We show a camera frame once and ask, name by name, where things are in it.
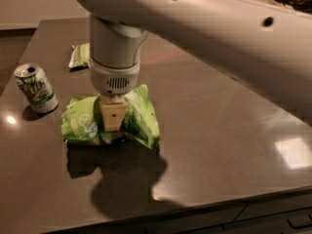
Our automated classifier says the small green chip bag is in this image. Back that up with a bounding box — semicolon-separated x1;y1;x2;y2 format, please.
68;43;90;68

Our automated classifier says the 7up soda can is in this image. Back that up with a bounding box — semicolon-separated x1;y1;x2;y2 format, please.
14;63;59;114

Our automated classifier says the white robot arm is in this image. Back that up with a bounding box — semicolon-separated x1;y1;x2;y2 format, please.
77;0;312;123

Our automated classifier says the black drawer handle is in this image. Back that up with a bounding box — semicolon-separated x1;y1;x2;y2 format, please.
287;214;312;229

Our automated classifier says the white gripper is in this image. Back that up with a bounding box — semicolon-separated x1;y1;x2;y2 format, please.
90;59;140;132

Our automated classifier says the dark cabinet drawer front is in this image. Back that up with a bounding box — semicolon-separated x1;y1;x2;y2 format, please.
143;193;312;234

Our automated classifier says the large green rice chip bag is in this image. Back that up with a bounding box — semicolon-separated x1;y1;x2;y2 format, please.
61;84;160;149

